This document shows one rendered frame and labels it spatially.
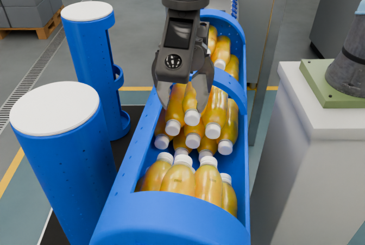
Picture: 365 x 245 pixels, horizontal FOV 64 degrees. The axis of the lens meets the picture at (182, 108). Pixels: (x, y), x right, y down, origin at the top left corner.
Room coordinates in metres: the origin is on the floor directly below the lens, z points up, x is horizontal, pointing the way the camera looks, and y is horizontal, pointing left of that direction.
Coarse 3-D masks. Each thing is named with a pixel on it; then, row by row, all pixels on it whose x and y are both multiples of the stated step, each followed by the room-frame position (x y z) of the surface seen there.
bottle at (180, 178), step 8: (176, 168) 0.37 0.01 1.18; (184, 168) 0.37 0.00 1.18; (168, 176) 0.35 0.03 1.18; (176, 176) 0.35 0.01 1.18; (184, 176) 0.35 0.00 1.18; (192, 176) 0.36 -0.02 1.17; (168, 184) 0.33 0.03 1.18; (176, 184) 0.33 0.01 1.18; (184, 184) 0.33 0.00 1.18; (192, 184) 0.34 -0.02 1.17; (176, 192) 0.31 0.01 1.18; (184, 192) 0.31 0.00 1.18; (192, 192) 0.32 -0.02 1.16
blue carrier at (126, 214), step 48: (240, 48) 1.04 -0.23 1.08; (240, 96) 0.60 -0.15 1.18; (144, 144) 0.40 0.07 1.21; (240, 144) 0.55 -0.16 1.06; (144, 192) 0.28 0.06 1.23; (240, 192) 0.40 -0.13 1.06; (96, 240) 0.23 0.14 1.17; (144, 240) 0.22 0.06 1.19; (192, 240) 0.20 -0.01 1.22; (240, 240) 0.23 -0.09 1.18
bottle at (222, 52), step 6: (222, 36) 1.04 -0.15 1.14; (222, 42) 0.99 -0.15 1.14; (228, 42) 1.00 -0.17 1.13; (216, 48) 0.95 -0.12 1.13; (222, 48) 0.94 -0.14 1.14; (228, 48) 0.96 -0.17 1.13; (216, 54) 0.91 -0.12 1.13; (222, 54) 0.90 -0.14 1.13; (228, 54) 0.92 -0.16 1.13; (216, 60) 0.89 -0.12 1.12; (222, 60) 0.88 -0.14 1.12; (228, 60) 0.90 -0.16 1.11
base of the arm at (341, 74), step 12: (336, 60) 0.68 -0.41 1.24; (348, 60) 0.65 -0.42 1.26; (360, 60) 0.63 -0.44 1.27; (336, 72) 0.66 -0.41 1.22; (348, 72) 0.63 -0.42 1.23; (360, 72) 0.62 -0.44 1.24; (336, 84) 0.64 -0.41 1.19; (348, 84) 0.63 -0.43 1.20; (360, 84) 0.61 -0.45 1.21; (360, 96) 0.60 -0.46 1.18
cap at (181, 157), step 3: (177, 156) 0.41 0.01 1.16; (180, 156) 0.41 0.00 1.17; (183, 156) 0.41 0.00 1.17; (186, 156) 0.41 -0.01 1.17; (189, 156) 0.41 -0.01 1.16; (174, 159) 0.41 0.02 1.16; (177, 159) 0.40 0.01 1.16; (180, 159) 0.40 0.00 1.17; (183, 159) 0.40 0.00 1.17; (186, 159) 0.40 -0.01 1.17; (189, 159) 0.40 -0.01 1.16; (174, 162) 0.40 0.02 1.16; (186, 162) 0.40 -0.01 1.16; (189, 162) 0.40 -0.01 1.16
